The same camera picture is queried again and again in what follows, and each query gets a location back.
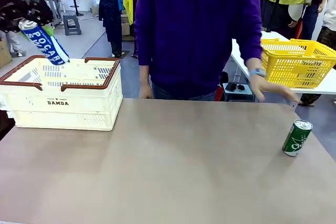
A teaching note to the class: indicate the blue Pocari Sweat can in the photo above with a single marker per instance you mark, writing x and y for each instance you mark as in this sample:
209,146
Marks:
39,43

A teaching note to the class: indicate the green drink can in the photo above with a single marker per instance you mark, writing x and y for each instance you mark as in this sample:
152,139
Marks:
295,137

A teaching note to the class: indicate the person's right forearm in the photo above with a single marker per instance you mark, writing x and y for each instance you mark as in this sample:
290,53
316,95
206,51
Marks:
144,75

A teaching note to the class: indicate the person's left forearm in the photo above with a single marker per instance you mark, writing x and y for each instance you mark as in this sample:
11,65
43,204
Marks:
254,64

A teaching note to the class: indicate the cream basket with brown rim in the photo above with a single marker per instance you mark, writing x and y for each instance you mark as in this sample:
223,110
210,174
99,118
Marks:
65,108

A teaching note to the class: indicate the yellow plastic shopping basket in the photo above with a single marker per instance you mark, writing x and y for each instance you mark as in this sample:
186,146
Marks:
294,66

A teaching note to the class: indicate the person's right hand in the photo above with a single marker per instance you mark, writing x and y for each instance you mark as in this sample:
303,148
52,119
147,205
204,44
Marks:
145,91

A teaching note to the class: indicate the person's left hand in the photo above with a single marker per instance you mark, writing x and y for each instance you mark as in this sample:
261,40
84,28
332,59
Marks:
270,87

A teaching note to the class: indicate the person in grey trousers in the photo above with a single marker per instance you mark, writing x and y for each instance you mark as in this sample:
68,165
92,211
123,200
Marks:
14,43

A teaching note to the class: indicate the flat cardboard box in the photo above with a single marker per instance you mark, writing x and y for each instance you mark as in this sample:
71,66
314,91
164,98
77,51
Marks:
4,53

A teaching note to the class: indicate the grey step stool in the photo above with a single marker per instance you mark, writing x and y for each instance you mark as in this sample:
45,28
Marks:
71,24

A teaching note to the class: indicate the person in grey shirt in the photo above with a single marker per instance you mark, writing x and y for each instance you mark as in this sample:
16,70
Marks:
111,19

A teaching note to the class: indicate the brown cardboard box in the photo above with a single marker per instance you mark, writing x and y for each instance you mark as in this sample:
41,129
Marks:
126,27

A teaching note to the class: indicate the person in purple cardigan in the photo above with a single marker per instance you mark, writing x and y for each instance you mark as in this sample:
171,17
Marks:
194,37

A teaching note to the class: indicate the black smartphone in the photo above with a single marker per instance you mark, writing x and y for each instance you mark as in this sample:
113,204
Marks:
230,86

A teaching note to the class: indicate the black key fob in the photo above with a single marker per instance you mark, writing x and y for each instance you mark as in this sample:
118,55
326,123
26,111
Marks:
240,87

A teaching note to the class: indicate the light blue wrist watch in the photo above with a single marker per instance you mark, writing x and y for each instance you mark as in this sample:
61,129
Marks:
258,72

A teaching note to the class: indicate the person in black and jeans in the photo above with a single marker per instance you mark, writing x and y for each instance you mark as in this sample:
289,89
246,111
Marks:
312,22

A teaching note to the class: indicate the person in white shirt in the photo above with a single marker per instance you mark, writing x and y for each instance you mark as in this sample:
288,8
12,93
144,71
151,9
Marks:
330,14

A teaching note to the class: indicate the white side table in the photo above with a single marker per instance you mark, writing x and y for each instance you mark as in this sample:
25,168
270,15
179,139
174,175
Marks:
325,85

